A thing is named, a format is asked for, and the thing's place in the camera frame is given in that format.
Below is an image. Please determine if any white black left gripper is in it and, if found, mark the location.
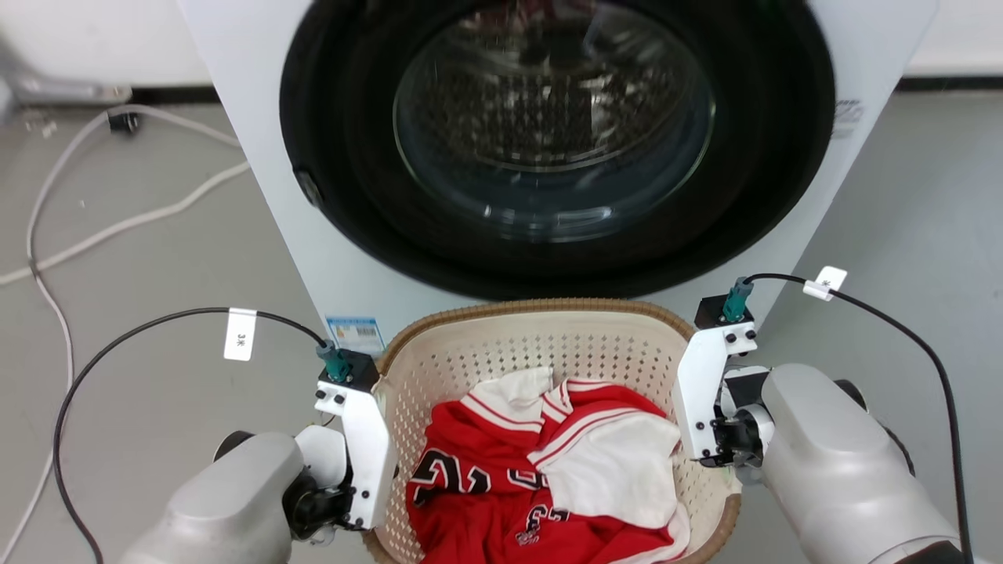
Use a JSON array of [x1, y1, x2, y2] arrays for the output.
[[283, 425, 355, 543]]

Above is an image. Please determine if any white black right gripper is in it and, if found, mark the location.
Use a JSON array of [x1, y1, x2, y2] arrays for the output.
[[709, 366, 778, 471]]

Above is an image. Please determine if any beige perforated plastic laundry basket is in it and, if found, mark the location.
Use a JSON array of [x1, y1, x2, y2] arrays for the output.
[[363, 298, 743, 564]]

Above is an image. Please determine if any blue energy label sticker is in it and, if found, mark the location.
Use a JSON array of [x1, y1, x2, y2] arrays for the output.
[[325, 315, 387, 359]]

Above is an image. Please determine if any red and white sports jersey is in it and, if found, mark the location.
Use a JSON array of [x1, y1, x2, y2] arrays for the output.
[[405, 366, 692, 564]]

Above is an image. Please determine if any white front-load washing machine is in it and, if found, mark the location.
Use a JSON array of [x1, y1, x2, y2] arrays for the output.
[[176, 0, 940, 359]]

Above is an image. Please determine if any black round glass washer door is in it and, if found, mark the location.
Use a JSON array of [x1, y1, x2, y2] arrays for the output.
[[279, 0, 836, 302]]

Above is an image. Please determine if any grey floor fixture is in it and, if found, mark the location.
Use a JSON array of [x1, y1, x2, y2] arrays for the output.
[[0, 38, 134, 108]]

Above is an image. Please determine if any white paper cable tag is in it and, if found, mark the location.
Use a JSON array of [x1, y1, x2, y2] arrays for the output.
[[223, 308, 259, 363], [802, 266, 849, 302]]

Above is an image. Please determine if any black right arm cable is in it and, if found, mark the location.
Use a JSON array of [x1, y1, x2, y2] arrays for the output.
[[722, 273, 975, 564]]

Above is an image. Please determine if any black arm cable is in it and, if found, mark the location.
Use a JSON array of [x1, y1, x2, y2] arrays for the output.
[[722, 273, 975, 564], [53, 307, 351, 564]]

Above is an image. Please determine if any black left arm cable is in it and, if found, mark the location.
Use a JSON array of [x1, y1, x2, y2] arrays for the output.
[[53, 307, 351, 564]]

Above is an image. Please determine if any thick white floor cable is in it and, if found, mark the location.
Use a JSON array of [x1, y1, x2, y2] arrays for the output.
[[0, 160, 252, 287]]

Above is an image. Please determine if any thin grey floor cable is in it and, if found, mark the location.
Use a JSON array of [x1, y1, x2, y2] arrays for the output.
[[0, 103, 242, 564]]

